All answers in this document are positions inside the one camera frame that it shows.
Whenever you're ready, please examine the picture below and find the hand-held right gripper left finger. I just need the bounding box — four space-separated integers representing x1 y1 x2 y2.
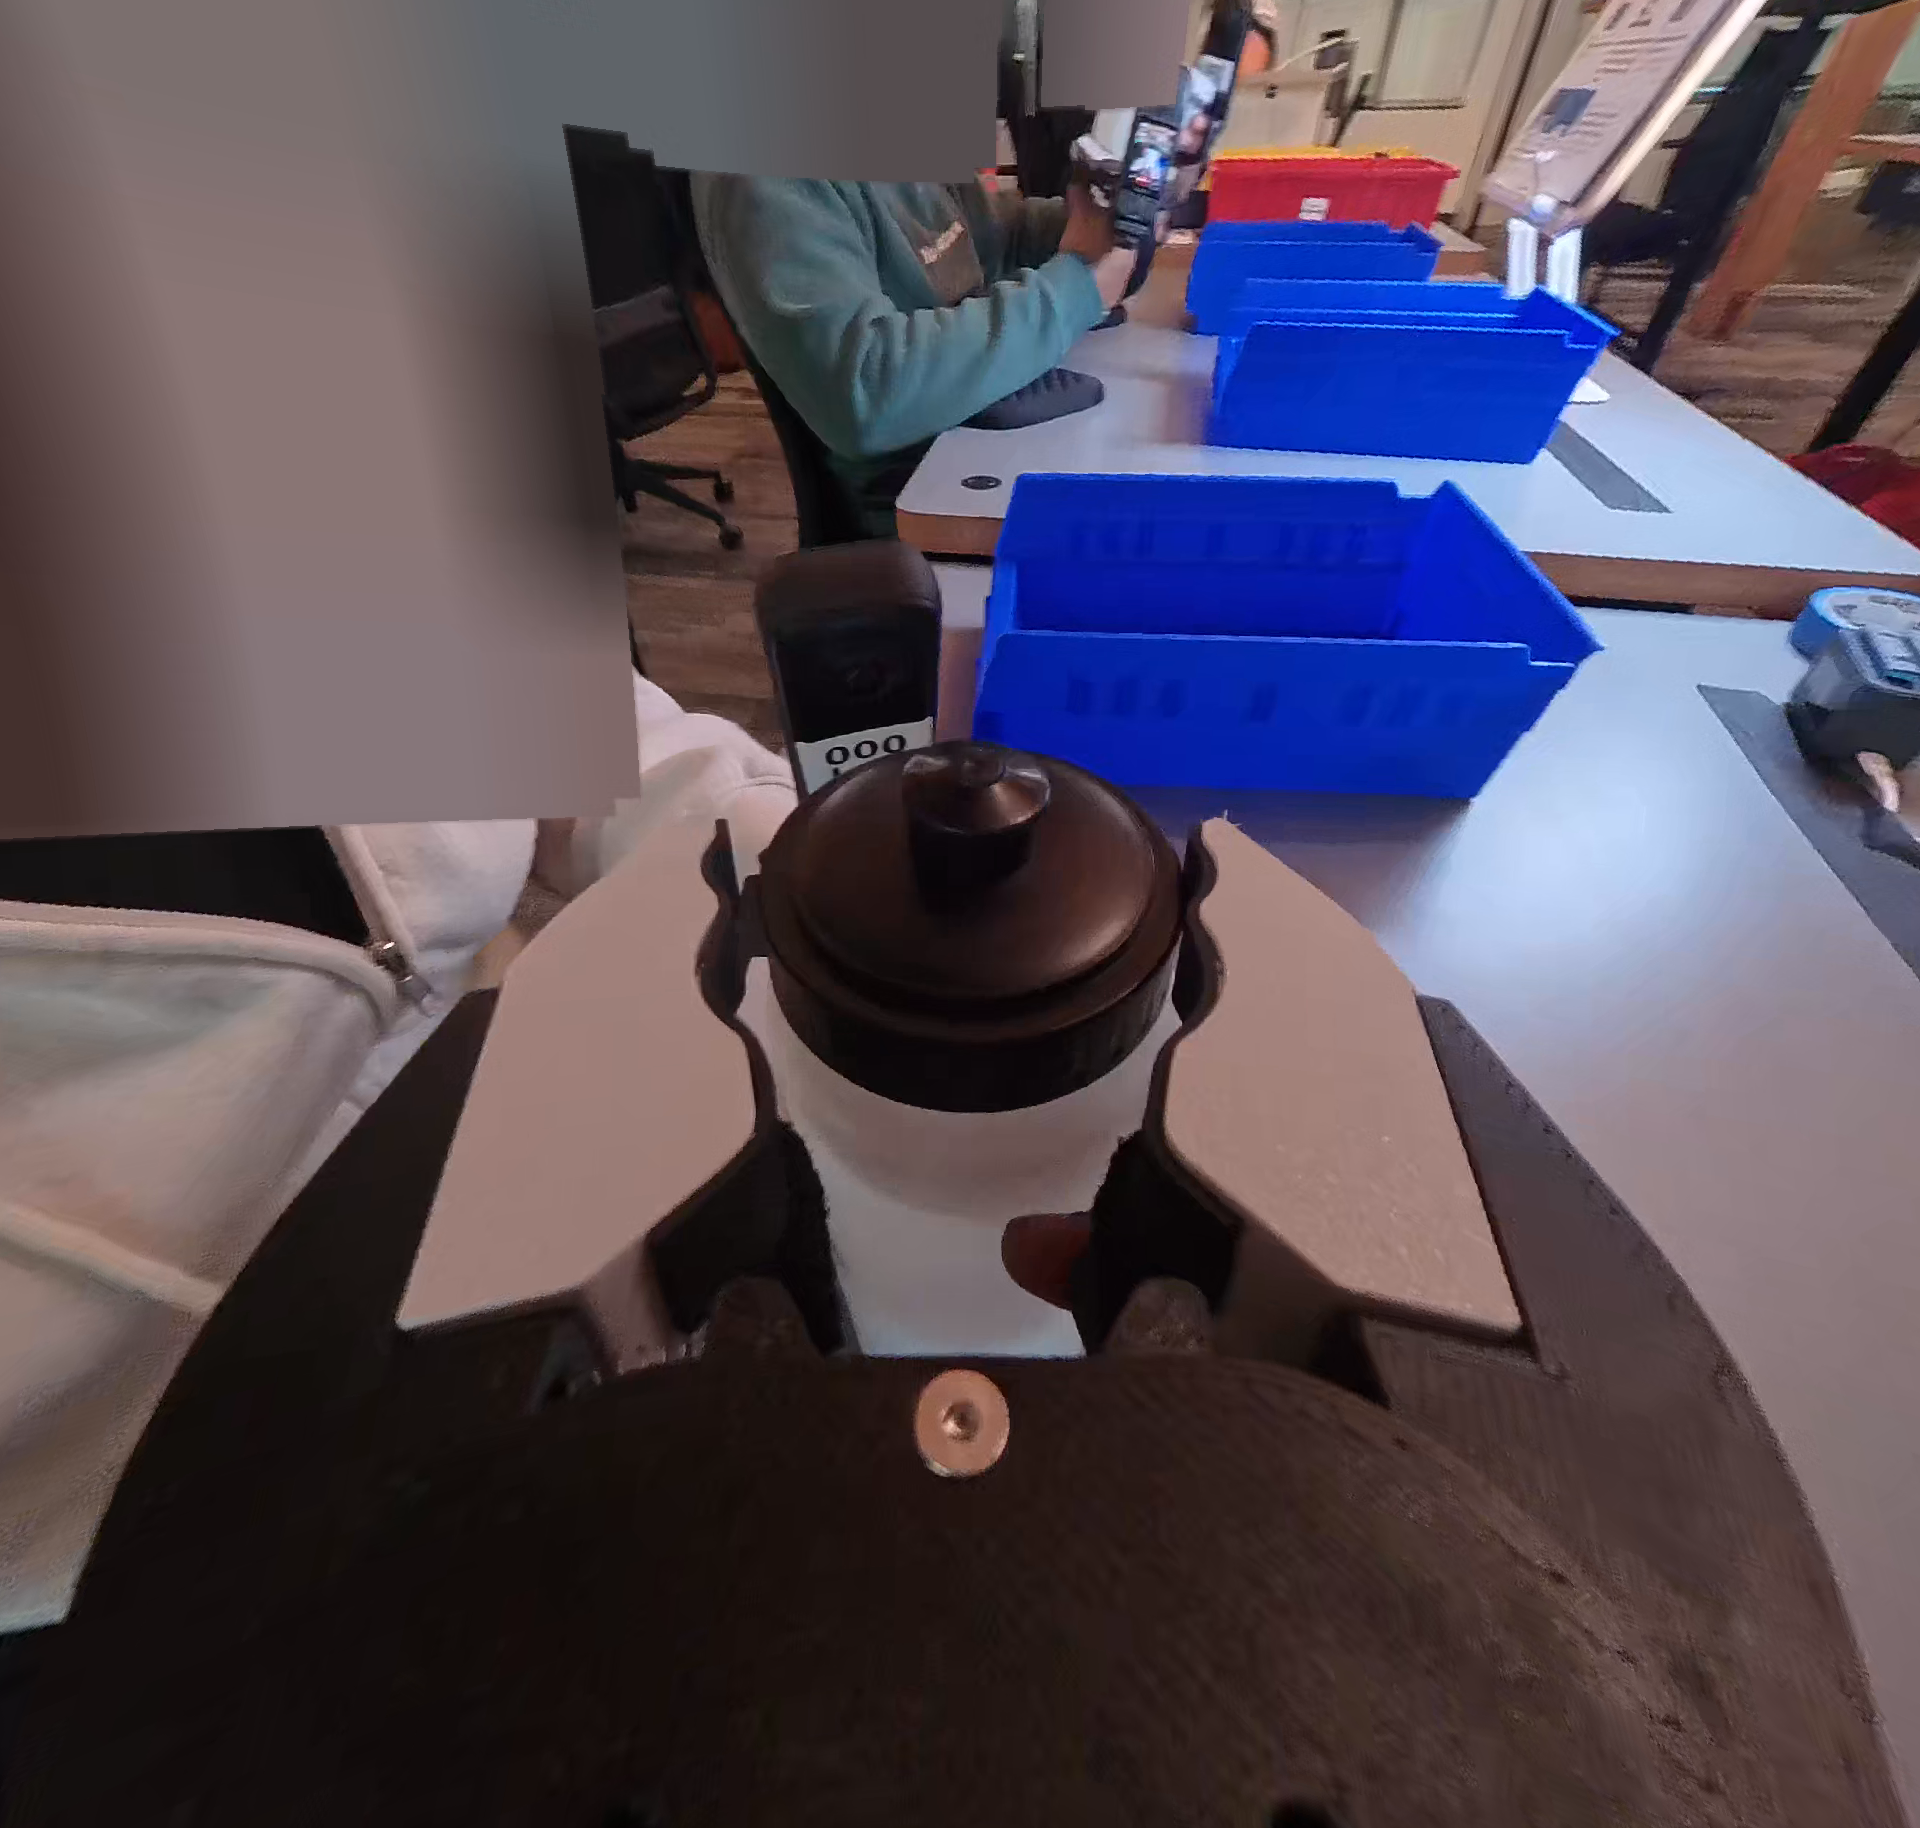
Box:
395 818 786 1376

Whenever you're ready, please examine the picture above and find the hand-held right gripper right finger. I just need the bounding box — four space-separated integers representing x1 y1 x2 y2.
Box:
1145 816 1528 1372

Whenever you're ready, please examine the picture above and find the white plastic bottle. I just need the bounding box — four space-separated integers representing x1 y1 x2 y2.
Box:
769 964 1160 1359

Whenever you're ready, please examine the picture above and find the black bottle lid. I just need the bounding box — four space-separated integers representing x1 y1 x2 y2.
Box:
758 745 1189 1113

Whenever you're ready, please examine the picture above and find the blue plastic bin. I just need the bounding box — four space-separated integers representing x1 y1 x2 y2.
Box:
1204 276 1625 469
973 473 1604 804
1183 217 1446 339

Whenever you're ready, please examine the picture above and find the person's left forearm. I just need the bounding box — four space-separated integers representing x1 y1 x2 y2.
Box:
323 673 802 1004

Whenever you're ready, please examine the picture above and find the black office chair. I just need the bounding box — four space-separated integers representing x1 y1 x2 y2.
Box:
567 126 748 555

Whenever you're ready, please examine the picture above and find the person's white jacket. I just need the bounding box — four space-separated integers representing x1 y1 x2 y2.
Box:
0 898 437 1635

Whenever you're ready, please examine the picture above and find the red plastic bin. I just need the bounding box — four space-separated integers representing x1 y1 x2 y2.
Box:
1204 152 1461 230

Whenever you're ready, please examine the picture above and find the grey charger case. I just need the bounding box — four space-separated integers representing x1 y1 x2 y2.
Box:
1785 627 1920 776

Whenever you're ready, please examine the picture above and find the blue tape roll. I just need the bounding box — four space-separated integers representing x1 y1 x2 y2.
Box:
1789 585 1920 659

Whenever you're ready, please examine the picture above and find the white document stand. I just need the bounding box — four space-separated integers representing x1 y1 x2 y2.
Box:
1505 215 1587 303

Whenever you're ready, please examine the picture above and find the red bag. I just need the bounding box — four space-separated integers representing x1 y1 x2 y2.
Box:
1785 444 1920 539

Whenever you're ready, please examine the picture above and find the wooden instruction board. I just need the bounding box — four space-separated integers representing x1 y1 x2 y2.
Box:
1482 0 1845 232

